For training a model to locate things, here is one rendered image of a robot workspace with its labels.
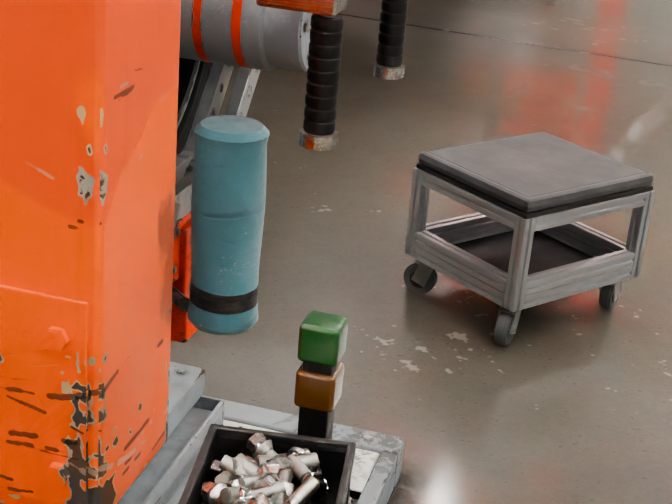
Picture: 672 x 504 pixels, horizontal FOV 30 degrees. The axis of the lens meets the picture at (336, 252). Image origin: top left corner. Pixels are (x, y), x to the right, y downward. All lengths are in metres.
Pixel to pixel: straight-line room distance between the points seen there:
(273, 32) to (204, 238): 0.26
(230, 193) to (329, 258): 1.56
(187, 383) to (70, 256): 0.97
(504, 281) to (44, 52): 1.76
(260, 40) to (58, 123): 0.57
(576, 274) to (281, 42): 1.36
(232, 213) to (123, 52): 0.52
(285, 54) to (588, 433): 1.15
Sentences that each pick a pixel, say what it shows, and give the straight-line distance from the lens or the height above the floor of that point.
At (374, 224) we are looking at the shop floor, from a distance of 3.25.
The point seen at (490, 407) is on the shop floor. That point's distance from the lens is 2.45.
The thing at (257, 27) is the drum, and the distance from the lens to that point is 1.51.
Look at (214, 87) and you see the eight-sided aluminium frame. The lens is 1.81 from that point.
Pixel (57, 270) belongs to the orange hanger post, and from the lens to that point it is 1.04.
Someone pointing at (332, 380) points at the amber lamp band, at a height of 0.61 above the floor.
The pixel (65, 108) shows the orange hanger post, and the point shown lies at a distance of 0.99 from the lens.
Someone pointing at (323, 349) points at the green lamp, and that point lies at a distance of 1.19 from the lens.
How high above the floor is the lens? 1.19
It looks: 23 degrees down
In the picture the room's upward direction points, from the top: 5 degrees clockwise
